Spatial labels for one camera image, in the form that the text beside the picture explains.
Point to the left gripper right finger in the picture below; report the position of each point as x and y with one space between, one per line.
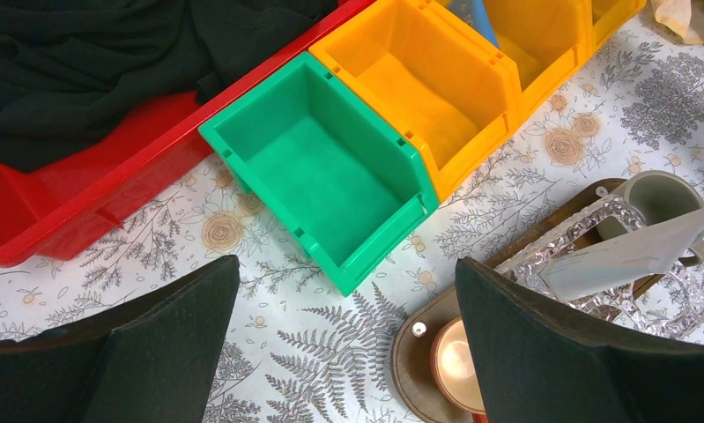
538 360

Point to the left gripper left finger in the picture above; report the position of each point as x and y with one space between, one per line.
150 359

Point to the orange cup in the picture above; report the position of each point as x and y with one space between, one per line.
453 370

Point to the clear textured glass holder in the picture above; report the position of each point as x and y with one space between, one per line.
670 305

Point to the white toothpaste tube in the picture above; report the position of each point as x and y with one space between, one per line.
623 259

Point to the grey cup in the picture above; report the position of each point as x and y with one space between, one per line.
658 196

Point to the blue toothpaste tube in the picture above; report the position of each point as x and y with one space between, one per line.
473 13

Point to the brown wooden oval tray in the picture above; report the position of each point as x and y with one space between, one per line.
411 350

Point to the yellow bin with toothpaste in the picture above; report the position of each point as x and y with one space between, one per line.
548 40

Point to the red plastic bin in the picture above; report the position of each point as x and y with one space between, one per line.
59 210

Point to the green plastic bin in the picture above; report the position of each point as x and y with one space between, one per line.
344 183

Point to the yellow bin with cups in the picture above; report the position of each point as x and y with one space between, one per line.
447 90

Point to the black cloth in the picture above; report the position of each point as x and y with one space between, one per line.
71 70

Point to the yellow bin with toothbrushes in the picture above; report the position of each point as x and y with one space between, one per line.
607 16

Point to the yellow cloth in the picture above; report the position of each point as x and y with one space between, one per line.
685 18

